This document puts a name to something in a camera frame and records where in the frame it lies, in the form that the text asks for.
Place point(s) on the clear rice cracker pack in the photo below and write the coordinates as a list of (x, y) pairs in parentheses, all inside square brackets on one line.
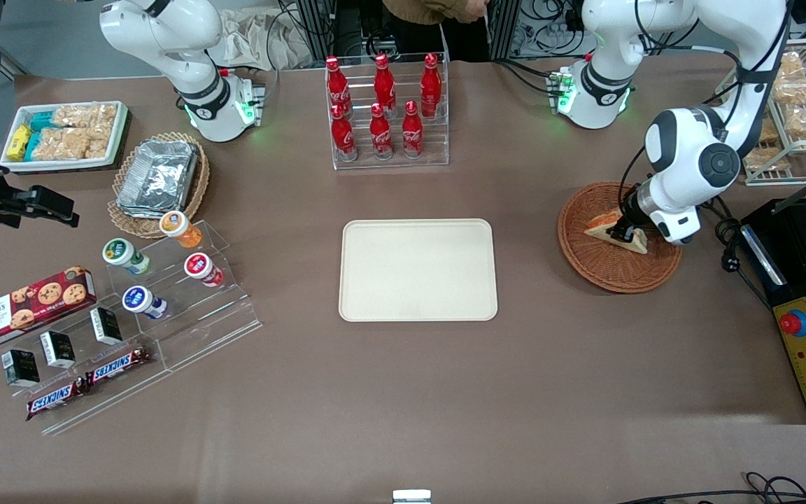
[(85, 115), (71, 143)]

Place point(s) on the Snickers bar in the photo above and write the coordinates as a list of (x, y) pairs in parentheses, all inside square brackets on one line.
[(53, 400), (116, 365)]

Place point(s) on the triangular sandwich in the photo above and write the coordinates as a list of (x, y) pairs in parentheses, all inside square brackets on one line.
[(595, 225)]

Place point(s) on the clear acrylic stepped stand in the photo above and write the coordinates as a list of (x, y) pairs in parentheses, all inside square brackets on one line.
[(112, 399), (214, 322)]

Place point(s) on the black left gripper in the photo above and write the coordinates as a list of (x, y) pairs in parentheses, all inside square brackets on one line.
[(630, 210)]

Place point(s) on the crumpled beige cloth bag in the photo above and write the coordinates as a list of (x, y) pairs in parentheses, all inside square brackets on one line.
[(256, 38)]

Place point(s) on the aluminium equipment frame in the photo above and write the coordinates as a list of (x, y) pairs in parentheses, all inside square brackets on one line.
[(347, 28)]

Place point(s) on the green gum jar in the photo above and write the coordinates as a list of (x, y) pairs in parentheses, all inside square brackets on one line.
[(121, 252)]

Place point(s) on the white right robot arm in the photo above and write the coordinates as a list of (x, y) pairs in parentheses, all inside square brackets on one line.
[(165, 28)]

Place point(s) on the black countertop appliance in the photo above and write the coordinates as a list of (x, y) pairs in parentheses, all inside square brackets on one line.
[(802, 280)]

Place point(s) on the red Walkers cookie box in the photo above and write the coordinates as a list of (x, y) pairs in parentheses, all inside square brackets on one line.
[(25, 308)]

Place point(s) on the light wicker basket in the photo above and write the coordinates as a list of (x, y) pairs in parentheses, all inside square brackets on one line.
[(196, 189)]

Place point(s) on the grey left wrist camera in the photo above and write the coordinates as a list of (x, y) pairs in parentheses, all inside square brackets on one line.
[(679, 225)]

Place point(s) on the stacked foil containers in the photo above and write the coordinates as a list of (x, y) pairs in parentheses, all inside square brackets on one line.
[(158, 178)]

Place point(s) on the orange gum jar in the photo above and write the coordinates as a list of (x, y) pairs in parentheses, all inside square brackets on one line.
[(178, 225)]

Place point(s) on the red cola bottle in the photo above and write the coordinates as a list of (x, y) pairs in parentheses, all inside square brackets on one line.
[(384, 84), (380, 136), (343, 136), (412, 133), (431, 87), (337, 87)]

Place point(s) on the yellow snack packet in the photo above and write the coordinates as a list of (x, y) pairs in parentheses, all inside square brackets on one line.
[(18, 142)]

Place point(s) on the beige plastic tray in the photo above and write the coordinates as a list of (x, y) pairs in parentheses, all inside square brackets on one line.
[(417, 269)]

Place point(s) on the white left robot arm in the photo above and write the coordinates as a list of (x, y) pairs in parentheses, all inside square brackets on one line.
[(690, 154)]

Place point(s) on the small black box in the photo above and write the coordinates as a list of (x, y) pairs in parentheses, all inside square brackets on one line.
[(58, 350), (22, 367), (106, 325)]

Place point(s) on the blue gum jar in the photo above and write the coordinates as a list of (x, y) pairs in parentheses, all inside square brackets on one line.
[(138, 299)]

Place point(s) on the person in brown sweater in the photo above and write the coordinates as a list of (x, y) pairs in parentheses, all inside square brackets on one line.
[(417, 8)]

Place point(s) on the clear acrylic bottle rack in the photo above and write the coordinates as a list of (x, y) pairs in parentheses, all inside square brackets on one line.
[(438, 140)]

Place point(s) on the red gum jar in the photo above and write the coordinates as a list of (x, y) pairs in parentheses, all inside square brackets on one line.
[(199, 266)]

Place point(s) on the teal snack packet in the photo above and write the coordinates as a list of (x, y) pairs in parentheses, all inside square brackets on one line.
[(43, 121), (33, 145)]

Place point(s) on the white rectangular snack tray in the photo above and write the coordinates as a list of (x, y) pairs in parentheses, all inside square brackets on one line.
[(122, 122)]

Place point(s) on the brown wicker basket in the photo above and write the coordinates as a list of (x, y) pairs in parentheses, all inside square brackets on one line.
[(613, 273)]

